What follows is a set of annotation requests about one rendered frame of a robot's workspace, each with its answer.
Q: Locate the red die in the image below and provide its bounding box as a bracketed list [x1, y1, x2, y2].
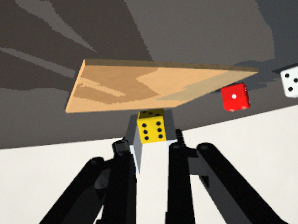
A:
[221, 83, 250, 111]

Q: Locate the tan square mat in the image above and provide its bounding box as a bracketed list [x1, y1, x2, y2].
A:
[66, 59, 258, 113]

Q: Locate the cream white die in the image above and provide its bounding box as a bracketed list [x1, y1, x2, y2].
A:
[281, 66, 298, 98]

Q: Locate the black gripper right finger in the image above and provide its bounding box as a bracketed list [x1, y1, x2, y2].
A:
[164, 109, 289, 224]

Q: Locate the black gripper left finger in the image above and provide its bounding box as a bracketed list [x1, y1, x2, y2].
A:
[39, 114, 143, 224]

